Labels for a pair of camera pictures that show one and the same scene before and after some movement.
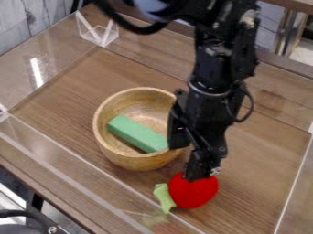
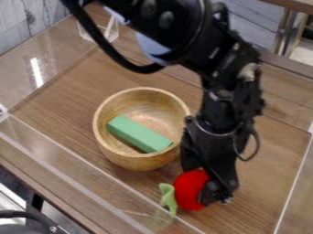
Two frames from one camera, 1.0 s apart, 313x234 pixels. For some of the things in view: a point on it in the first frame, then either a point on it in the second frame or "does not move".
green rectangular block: x=142 y=135 does not move
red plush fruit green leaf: x=185 y=193 does not move
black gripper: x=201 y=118 to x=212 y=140
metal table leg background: x=292 y=32 does not move
